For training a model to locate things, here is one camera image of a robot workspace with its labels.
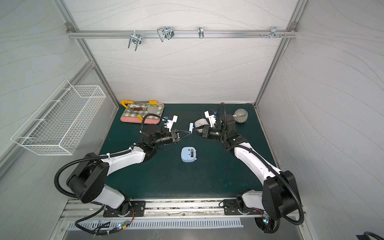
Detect metal bracket right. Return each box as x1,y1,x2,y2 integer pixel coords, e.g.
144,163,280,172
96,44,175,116
260,27,287,39

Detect metal u-bolt hook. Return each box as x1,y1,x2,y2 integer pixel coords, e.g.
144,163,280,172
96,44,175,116
157,27,175,42

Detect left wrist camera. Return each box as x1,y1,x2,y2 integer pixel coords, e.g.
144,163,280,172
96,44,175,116
165,115,178,132

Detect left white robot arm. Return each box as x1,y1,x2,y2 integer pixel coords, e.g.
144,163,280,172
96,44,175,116
66,130,182,212

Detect white wire basket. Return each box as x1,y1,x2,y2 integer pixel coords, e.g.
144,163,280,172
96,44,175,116
11,80,106,156

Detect white alarm clock back up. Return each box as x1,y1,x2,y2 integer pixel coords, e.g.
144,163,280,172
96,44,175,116
194,119,209,134

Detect small metal ring hook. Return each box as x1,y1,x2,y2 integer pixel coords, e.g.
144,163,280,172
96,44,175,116
198,27,204,39

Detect metal clamp hook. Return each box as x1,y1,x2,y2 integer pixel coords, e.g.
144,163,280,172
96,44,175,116
128,32,142,51

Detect yellow tongs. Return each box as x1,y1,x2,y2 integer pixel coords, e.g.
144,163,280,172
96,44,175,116
120,101,158,122

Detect metal spatula wooden handle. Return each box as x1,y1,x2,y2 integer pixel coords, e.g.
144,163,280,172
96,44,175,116
130,106,158,116

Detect blue white alarm clock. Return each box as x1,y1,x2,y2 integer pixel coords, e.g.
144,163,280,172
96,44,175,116
181,147,197,163

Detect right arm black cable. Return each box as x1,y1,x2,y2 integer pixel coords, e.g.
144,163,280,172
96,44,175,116
216,102,305,234

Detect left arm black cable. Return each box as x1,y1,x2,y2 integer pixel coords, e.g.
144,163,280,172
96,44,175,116
53,113,166,236

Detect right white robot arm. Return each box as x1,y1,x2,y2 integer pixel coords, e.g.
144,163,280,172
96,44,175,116
195,124,305,225

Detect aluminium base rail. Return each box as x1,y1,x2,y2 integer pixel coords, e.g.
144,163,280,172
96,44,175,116
59,197,307,221

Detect striped white ceramic mug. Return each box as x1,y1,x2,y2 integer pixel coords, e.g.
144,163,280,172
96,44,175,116
233,109,248,124

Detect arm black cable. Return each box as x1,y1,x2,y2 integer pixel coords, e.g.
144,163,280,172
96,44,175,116
216,102,305,234
53,113,166,236

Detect checkered green cloth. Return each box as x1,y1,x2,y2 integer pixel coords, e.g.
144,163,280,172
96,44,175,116
123,103,165,119

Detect pink cutting board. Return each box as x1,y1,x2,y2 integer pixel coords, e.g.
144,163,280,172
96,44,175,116
120,103,165,124

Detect blue clock battery cover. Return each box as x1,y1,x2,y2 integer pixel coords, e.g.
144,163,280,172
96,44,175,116
189,123,194,134

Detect aluminium top rail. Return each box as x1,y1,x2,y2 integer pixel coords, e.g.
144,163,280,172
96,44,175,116
67,29,299,40

